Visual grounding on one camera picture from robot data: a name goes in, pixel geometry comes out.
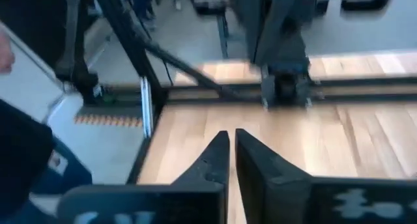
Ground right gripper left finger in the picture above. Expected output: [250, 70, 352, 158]
[58, 130, 231, 224]

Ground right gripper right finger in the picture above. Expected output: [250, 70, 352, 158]
[235, 128, 417, 224]

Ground yellow black hazard tape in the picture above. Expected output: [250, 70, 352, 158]
[73, 114, 144, 128]

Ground black stand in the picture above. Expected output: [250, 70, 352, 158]
[53, 0, 100, 105]

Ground person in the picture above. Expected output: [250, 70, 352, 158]
[0, 99, 94, 224]

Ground white desk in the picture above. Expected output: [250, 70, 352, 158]
[0, 20, 84, 124]

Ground person's hand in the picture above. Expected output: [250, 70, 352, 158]
[0, 31, 16, 74]

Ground black metal table frame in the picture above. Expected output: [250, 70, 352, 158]
[92, 0, 417, 186]

